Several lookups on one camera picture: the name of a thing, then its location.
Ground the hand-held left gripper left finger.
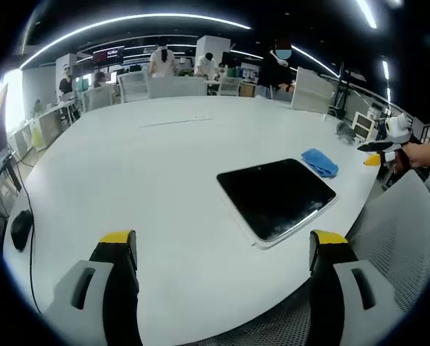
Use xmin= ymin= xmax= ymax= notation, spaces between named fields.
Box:
xmin=43 ymin=229 xmax=144 ymax=346

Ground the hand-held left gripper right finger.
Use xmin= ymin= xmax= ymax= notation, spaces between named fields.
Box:
xmin=308 ymin=229 xmax=405 ymax=346

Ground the blue cleaning cloth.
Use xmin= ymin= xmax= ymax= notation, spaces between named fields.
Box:
xmin=301 ymin=148 xmax=339 ymax=178

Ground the small grey cloth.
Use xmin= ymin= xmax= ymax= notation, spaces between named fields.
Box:
xmin=335 ymin=121 xmax=356 ymax=145

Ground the small white cabinet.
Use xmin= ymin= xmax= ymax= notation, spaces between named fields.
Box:
xmin=351 ymin=110 xmax=377 ymax=140

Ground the black tripod stand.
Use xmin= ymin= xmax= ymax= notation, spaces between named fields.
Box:
xmin=335 ymin=61 xmax=349 ymax=120

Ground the grey mesh office chair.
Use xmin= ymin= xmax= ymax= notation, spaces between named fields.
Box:
xmin=200 ymin=169 xmax=430 ymax=346

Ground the white divider panel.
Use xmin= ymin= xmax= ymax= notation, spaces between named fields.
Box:
xmin=290 ymin=66 xmax=337 ymax=115

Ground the black computer mouse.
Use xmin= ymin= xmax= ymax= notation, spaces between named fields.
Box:
xmin=11 ymin=209 xmax=34 ymax=252

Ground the yellow-green bag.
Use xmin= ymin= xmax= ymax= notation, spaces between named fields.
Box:
xmin=32 ymin=128 xmax=45 ymax=151

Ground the white low shelf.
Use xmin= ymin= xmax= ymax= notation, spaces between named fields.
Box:
xmin=7 ymin=100 xmax=81 ymax=152

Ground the white desk partition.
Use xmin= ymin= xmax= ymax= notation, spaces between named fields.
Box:
xmin=148 ymin=76 xmax=209 ymax=99

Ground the ceiling light strip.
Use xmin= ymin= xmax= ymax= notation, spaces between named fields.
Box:
xmin=19 ymin=13 xmax=252 ymax=69

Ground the black mouse cable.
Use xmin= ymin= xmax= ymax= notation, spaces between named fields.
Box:
xmin=11 ymin=153 xmax=43 ymax=314

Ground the red wall display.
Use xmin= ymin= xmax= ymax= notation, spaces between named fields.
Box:
xmin=92 ymin=46 xmax=125 ymax=65

